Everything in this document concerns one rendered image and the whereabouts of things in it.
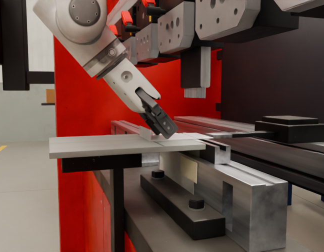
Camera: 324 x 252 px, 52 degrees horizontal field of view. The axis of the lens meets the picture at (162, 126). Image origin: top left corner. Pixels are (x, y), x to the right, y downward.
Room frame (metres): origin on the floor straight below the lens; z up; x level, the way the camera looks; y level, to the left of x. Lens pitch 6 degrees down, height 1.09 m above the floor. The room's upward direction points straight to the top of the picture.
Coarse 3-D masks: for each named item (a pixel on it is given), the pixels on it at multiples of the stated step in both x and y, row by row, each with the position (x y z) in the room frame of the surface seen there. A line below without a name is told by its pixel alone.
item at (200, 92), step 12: (204, 48) 0.62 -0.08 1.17; (180, 60) 0.71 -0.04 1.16; (192, 60) 0.65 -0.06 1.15; (204, 60) 0.62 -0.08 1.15; (180, 72) 0.71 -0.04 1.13; (192, 72) 0.65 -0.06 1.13; (204, 72) 0.62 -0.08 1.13; (180, 84) 0.71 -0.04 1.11; (192, 84) 0.65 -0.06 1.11; (204, 84) 0.62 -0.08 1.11; (192, 96) 0.67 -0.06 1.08; (204, 96) 0.62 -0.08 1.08
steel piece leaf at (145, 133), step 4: (140, 128) 0.68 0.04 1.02; (144, 128) 0.65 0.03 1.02; (140, 132) 0.68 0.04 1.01; (144, 132) 0.65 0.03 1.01; (148, 132) 0.62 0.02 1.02; (144, 136) 0.65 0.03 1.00; (148, 136) 0.62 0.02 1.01; (152, 136) 0.66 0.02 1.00; (156, 136) 0.66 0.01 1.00; (160, 136) 0.66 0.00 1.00; (172, 136) 0.66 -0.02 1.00; (176, 136) 0.66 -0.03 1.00; (180, 136) 0.66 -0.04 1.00; (184, 136) 0.66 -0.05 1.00; (188, 136) 0.66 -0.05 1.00; (152, 140) 0.61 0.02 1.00; (156, 140) 0.61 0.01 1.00; (160, 140) 0.61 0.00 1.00; (164, 140) 0.62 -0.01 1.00; (168, 140) 0.62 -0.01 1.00
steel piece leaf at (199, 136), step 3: (189, 135) 0.68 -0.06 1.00; (192, 135) 0.68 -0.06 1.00; (195, 135) 0.68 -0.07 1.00; (198, 135) 0.68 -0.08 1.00; (201, 135) 0.68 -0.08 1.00; (204, 135) 0.68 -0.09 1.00; (198, 138) 0.64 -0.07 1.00; (201, 138) 0.64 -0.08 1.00; (204, 138) 0.64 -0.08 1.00; (207, 138) 0.64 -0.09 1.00; (210, 138) 0.65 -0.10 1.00
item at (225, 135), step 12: (264, 120) 0.77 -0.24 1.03; (276, 120) 0.73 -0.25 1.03; (288, 120) 0.69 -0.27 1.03; (300, 120) 0.70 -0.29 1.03; (312, 120) 0.71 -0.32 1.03; (216, 132) 0.70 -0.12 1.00; (228, 132) 0.70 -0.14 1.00; (240, 132) 0.70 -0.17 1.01; (252, 132) 0.70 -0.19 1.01; (264, 132) 0.71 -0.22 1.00; (276, 132) 0.71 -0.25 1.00; (288, 132) 0.68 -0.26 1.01; (300, 132) 0.68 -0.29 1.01; (312, 132) 0.69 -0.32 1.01
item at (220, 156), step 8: (208, 144) 0.57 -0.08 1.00; (216, 144) 0.59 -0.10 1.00; (224, 144) 0.57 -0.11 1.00; (200, 152) 0.60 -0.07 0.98; (208, 152) 0.57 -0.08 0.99; (216, 152) 0.55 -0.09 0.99; (224, 152) 0.56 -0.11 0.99; (208, 160) 0.57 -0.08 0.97; (216, 160) 0.55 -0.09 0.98; (224, 160) 0.56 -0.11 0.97
